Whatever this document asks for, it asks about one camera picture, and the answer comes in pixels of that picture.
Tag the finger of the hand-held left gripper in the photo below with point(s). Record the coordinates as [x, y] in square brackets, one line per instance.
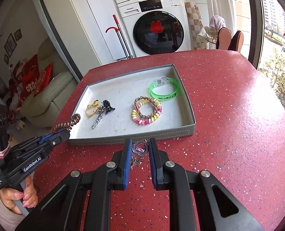
[60, 139]
[47, 136]

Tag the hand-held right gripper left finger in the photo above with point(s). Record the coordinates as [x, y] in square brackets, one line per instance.
[127, 163]

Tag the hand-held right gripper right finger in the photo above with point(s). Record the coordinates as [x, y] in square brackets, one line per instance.
[152, 163]

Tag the silver heart pendant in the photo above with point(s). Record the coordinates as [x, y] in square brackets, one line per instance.
[140, 149]

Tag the silver hair clip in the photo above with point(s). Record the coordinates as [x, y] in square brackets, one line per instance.
[96, 121]

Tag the black balloon dog clip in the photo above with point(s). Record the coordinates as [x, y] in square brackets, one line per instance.
[106, 104]

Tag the green plastic bangle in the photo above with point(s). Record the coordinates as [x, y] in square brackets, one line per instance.
[161, 97]

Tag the grey jewelry tray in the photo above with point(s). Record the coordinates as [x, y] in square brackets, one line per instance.
[123, 89]

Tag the person's left forearm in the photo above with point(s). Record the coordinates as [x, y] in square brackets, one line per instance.
[0, 216]

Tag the person's left hand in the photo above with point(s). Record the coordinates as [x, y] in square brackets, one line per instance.
[10, 195]

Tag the cream sofa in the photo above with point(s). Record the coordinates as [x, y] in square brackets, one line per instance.
[53, 89]

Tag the gold hair clip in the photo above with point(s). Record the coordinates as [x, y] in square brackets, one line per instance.
[94, 104]

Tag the red printed cushion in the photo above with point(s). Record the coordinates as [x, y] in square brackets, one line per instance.
[35, 77]

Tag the white washing machine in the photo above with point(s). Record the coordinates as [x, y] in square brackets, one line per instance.
[130, 28]

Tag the brown round chair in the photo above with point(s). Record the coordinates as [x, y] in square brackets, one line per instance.
[224, 38]
[237, 42]

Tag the pink cloth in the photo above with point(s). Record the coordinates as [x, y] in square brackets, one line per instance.
[218, 21]

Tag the large wall picture frame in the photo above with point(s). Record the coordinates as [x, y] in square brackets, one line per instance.
[9, 43]

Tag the small wall picture frame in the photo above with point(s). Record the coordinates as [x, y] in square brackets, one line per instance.
[17, 34]

